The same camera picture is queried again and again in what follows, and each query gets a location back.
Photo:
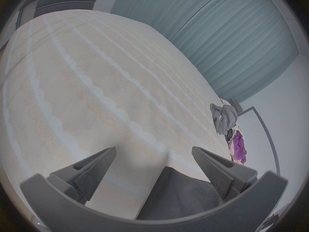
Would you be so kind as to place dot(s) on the grey bedside table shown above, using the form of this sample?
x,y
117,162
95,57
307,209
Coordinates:
x,y
236,104

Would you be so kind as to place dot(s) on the black T-shirt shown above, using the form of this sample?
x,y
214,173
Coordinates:
x,y
178,197

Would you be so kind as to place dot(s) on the grey garment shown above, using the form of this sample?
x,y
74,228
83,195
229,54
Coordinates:
x,y
225,117

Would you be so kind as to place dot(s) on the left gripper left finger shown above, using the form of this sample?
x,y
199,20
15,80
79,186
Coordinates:
x,y
89,177

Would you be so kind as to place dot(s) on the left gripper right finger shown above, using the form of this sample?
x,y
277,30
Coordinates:
x,y
222,175

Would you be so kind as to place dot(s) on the bed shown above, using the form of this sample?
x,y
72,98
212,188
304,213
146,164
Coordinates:
x,y
108,81

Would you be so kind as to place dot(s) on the pink garment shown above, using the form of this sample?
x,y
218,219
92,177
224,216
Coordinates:
x,y
231,150

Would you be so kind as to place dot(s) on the black glossy garment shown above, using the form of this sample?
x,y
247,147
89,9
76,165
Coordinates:
x,y
229,134

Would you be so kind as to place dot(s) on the purple satin garment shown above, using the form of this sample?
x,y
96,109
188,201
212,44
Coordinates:
x,y
239,146

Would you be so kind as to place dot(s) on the blue-green curtain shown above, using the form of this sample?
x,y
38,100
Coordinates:
x,y
241,45
157,6

